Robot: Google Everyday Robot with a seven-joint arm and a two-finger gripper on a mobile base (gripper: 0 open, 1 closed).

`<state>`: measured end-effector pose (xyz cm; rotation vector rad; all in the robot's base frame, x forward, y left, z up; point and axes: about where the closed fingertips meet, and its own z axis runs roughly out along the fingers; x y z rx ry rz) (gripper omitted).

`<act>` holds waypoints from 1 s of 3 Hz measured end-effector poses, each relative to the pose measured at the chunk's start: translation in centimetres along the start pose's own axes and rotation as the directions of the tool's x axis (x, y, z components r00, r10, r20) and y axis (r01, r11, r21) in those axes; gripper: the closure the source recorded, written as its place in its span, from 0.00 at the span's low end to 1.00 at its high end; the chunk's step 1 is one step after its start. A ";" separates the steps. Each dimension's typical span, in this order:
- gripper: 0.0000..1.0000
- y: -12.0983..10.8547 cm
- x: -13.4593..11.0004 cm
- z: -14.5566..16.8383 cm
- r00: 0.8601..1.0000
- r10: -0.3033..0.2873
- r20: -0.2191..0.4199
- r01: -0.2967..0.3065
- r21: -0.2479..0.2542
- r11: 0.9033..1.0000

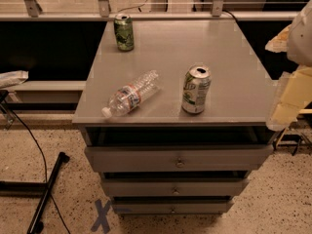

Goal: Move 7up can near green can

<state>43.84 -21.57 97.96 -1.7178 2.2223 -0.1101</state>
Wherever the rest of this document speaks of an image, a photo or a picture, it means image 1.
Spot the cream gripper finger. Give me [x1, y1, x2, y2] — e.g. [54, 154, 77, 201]
[266, 65, 312, 131]
[265, 25, 290, 53]

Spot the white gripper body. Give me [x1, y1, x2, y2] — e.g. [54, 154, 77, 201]
[287, 0, 312, 66]

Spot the silver green 7up can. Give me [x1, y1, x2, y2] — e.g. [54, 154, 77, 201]
[181, 64, 212, 114]

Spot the green camouflage soda can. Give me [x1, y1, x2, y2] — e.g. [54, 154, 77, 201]
[114, 14, 135, 51]

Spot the top grey drawer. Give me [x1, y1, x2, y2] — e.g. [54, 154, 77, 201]
[85, 145, 273, 173]

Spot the grey drawer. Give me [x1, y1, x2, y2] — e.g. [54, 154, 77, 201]
[112, 201, 233, 215]
[101, 179, 249, 197]
[85, 145, 273, 173]

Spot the grey drawer cabinet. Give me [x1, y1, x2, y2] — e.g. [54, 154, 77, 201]
[73, 19, 276, 205]

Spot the clear plastic water bottle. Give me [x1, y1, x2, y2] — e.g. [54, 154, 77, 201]
[101, 70, 160, 119]

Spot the middle grey drawer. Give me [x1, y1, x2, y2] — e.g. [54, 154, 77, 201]
[101, 179, 249, 197]

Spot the bottom grey drawer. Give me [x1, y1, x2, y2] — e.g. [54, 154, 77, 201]
[112, 201, 233, 215]

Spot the crumpled plastic bag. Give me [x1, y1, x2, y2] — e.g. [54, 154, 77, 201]
[0, 70, 28, 88]

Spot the black metal stand base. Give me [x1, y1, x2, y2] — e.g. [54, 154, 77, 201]
[0, 152, 70, 234]

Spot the grey metal railing frame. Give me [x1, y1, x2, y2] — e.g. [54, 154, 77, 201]
[0, 0, 298, 20]

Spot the black floor cable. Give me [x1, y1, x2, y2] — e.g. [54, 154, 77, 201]
[9, 109, 72, 234]

